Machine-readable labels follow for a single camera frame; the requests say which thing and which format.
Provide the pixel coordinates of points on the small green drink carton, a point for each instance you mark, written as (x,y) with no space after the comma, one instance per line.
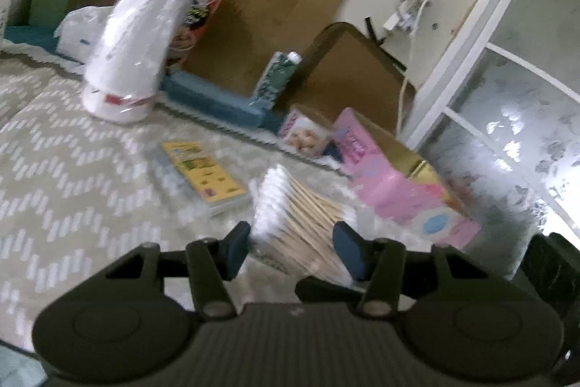
(274,78)

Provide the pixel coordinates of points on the white frosted window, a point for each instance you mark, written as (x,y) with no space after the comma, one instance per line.
(512,97)

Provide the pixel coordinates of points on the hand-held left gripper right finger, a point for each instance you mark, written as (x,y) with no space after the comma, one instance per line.
(351,253)

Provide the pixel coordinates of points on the sleeve of white cups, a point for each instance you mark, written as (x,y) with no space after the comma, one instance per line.
(131,42)

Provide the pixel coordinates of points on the yellow label packet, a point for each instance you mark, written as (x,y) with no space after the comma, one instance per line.
(204,176)

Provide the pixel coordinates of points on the white plastic bag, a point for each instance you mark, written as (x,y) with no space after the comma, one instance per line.
(77,31)

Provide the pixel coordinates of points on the black tape strip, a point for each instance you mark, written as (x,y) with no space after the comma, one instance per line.
(395,61)
(372,29)

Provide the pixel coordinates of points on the white printed paper cup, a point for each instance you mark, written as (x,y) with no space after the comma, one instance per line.
(3,8)

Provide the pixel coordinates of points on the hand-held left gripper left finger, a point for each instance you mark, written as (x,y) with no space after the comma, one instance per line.
(235,253)

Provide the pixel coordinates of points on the red snack box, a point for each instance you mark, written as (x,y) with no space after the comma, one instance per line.
(204,1)

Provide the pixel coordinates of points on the cotton swab pack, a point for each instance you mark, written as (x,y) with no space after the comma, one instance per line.
(294,214)

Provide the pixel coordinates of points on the grey patterned tablecloth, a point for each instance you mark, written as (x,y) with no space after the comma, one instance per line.
(90,169)

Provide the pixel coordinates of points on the small baby-face box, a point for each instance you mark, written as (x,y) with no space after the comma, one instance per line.
(303,133)

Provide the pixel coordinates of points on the white power adapter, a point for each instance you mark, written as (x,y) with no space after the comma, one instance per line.
(401,17)

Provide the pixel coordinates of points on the pink cardboard box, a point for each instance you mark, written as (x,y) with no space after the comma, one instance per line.
(394,187)

